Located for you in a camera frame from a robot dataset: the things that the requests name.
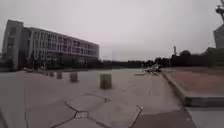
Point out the grey multi-storey building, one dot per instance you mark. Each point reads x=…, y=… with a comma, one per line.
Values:
x=219, y=36

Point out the tall thin tower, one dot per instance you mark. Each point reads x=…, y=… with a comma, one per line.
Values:
x=174, y=50

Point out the raised reddish paved terrace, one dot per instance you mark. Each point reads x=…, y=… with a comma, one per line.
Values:
x=203, y=81

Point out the row of dark trees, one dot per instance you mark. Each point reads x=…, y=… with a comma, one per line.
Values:
x=186, y=59

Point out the grey concrete slab plaza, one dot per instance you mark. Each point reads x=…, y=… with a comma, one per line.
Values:
x=133, y=93

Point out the long pale multi-storey building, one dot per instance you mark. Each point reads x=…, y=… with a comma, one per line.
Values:
x=50, y=46

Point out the square concrete bollard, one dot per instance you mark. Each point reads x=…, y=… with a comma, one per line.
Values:
x=73, y=77
x=51, y=74
x=105, y=81
x=59, y=75

